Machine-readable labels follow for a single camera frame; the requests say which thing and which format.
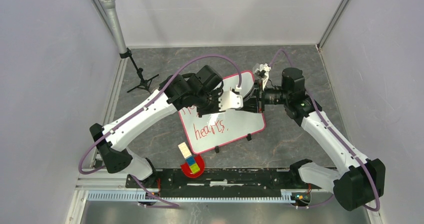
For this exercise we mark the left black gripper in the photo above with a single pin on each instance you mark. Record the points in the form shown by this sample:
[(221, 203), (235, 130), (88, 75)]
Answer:
[(216, 109)]

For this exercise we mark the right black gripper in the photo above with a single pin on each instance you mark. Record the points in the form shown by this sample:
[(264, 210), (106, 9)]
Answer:
[(250, 101)]

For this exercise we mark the pink framed whiteboard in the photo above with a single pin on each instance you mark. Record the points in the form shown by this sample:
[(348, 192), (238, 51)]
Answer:
[(207, 132)]

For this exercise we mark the silver microphone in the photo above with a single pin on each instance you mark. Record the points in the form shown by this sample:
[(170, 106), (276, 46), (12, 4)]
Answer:
[(110, 9)]

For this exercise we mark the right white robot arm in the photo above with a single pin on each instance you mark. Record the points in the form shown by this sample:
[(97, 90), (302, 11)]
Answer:
[(357, 180)]

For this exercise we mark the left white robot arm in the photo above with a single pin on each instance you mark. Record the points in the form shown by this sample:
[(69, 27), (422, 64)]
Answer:
[(201, 89)]

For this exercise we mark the white toy brick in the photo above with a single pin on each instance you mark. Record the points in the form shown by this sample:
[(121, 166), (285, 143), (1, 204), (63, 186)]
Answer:
[(185, 151)]

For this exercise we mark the red curved toy base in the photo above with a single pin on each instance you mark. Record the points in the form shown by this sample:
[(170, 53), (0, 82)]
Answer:
[(186, 171)]

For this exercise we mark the blue toy brick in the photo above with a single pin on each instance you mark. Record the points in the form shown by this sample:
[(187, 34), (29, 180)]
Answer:
[(191, 161)]

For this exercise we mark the green toy brick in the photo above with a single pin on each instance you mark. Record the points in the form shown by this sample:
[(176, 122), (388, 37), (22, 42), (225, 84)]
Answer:
[(194, 169)]

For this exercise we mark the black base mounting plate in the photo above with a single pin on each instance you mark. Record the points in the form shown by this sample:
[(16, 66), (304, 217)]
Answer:
[(225, 182)]

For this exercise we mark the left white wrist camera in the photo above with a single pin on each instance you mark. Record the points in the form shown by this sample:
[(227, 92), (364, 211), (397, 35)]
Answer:
[(230, 100)]

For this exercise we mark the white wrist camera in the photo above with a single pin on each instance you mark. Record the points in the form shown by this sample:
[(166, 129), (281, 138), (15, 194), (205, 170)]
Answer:
[(230, 100), (261, 71)]

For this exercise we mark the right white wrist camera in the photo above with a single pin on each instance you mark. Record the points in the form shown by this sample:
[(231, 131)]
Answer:
[(261, 71)]

